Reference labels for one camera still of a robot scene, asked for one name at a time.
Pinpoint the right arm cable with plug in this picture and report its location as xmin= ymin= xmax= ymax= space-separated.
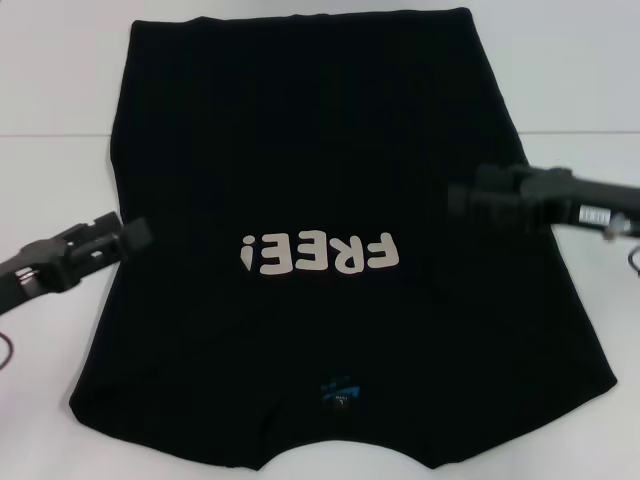
xmin=601 ymin=213 xmax=640 ymax=277

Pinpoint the left arm cable with plug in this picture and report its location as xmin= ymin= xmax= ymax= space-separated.
xmin=0 ymin=331 xmax=19 ymax=374

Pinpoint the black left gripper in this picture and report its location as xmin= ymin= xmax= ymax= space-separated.
xmin=0 ymin=210 xmax=155 ymax=315

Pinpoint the black shirt with FREE print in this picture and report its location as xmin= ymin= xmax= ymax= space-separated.
xmin=69 ymin=7 xmax=619 ymax=459

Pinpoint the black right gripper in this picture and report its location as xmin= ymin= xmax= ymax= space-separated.
xmin=447 ymin=164 xmax=640 ymax=232

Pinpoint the arm cable with plug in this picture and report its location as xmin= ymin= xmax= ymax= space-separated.
xmin=0 ymin=331 xmax=19 ymax=374
xmin=601 ymin=213 xmax=640 ymax=277

